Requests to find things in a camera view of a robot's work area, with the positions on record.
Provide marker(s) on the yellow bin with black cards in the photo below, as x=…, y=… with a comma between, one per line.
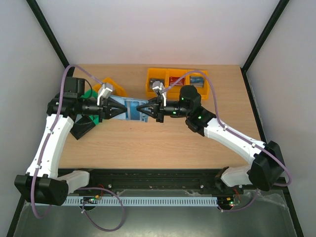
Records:
x=155, y=75

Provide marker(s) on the blue leather card holder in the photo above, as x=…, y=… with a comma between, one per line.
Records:
x=131, y=104

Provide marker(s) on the yellow bin with blue cards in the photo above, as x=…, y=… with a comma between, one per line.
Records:
x=204, y=92

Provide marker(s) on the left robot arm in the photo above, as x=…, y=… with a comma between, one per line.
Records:
x=41, y=183

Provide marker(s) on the grey slotted cable duct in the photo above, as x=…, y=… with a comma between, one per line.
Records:
x=145, y=201

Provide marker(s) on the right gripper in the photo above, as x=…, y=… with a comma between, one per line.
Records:
x=159, y=109

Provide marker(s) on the blue card stack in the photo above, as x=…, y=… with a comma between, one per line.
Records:
x=197, y=81

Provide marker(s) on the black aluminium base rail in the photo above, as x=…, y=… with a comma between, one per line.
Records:
x=204, y=181

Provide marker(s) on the black storage bin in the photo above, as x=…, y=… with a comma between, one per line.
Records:
x=82, y=126

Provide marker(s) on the yellow bin left group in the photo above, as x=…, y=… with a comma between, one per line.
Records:
x=118, y=90

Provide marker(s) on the red card stack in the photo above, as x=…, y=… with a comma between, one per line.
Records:
x=179, y=82

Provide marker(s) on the green storage bin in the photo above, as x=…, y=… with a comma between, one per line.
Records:
x=92, y=95

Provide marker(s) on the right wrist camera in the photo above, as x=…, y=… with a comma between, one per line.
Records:
x=158, y=89

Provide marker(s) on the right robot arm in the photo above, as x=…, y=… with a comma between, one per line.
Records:
x=264, y=160

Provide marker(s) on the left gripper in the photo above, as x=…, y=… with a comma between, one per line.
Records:
x=105, y=110

